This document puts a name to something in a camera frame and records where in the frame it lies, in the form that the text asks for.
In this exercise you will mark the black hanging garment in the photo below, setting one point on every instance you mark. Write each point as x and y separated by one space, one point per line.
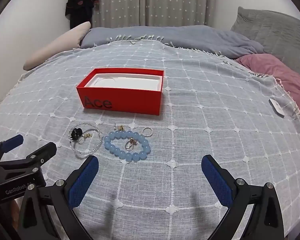
80 7

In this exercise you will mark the beige pillow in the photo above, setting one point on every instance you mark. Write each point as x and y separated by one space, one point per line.
55 47

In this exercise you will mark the grey checked blanket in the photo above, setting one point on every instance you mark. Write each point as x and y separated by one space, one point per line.
190 130

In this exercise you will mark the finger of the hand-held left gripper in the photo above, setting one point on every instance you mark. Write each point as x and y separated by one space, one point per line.
40 153
13 141

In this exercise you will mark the red cardboard box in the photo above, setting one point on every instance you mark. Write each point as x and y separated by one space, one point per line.
120 100

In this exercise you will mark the grey quilted pillow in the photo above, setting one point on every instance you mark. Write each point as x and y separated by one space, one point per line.
272 32

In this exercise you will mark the grey-blue duvet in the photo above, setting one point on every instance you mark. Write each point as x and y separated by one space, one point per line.
177 35

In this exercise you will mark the gold earring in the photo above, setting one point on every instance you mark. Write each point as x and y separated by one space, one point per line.
120 128

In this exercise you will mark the pink pillow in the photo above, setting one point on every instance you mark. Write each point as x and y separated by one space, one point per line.
277 72

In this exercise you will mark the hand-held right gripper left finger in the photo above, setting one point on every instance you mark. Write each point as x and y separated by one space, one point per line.
82 182

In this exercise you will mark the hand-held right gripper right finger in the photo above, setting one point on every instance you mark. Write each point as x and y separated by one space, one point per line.
217 180

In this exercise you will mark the black hair claw clip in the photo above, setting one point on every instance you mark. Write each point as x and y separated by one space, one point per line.
77 132

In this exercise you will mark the small white device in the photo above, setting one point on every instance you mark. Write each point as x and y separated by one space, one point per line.
276 107

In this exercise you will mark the grey dotted curtain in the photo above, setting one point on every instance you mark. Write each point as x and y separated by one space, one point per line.
152 2

